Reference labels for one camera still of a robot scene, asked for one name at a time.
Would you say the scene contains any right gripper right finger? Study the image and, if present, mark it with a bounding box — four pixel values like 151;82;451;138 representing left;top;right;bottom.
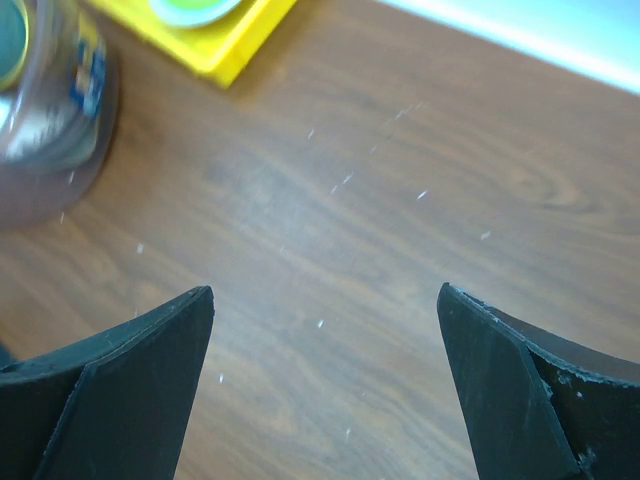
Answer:
437;283;639;479

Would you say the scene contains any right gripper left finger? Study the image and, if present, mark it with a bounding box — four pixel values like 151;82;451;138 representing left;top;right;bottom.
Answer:
1;286;214;479

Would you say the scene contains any teal ceramic mug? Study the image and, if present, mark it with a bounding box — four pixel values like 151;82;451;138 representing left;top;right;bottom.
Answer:
0;0;30;91

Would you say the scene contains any clear pink plastic bin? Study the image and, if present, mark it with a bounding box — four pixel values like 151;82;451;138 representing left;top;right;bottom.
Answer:
1;1;119;229

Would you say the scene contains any yellow plastic tray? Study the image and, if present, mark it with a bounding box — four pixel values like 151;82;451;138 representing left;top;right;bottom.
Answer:
89;0;295;89

